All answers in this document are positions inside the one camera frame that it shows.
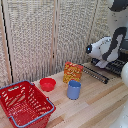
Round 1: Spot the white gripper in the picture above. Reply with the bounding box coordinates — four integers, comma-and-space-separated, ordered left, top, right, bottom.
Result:
95, 58, 111, 70

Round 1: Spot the red plastic bowl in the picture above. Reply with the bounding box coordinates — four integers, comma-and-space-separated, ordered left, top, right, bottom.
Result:
39, 77, 57, 93

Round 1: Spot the orange cracker box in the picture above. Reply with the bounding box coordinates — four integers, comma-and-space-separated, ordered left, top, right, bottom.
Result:
62, 61, 85, 84

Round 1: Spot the blue plastic cup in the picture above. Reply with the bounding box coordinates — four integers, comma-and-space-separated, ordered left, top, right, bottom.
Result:
66, 79, 82, 101

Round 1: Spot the wicker folding screen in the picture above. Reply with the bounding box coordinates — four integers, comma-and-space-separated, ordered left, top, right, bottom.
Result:
0, 0, 114, 88

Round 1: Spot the red plastic shopping basket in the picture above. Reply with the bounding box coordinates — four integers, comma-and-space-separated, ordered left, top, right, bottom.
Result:
0, 80, 57, 128

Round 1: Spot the black wire rack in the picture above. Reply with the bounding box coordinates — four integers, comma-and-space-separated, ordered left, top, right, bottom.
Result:
81, 65, 111, 85

